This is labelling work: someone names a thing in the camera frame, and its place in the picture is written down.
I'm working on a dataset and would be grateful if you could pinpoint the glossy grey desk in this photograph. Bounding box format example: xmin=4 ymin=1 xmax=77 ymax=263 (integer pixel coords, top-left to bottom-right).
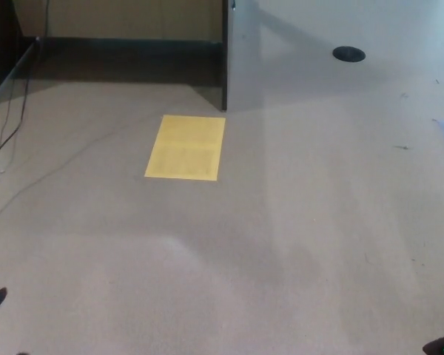
xmin=221 ymin=0 xmax=444 ymax=114

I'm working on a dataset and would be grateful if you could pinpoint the yellow paper sheet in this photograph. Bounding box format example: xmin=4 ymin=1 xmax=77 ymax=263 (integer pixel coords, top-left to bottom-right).
xmin=144 ymin=114 xmax=226 ymax=181

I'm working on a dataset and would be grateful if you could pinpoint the black round desk grommet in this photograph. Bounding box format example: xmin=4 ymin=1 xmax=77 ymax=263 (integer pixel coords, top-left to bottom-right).
xmin=332 ymin=46 xmax=366 ymax=63

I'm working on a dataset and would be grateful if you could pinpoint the thin black floor cable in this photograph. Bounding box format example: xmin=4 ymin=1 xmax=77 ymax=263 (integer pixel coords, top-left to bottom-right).
xmin=0 ymin=79 xmax=16 ymax=151

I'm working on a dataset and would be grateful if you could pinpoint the thick black floor cable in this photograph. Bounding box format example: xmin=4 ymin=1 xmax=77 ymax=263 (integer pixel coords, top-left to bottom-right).
xmin=0 ymin=0 xmax=52 ymax=167

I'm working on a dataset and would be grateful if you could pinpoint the grey floor cable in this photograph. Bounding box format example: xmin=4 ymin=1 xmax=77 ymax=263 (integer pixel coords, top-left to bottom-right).
xmin=0 ymin=117 xmax=162 ymax=227

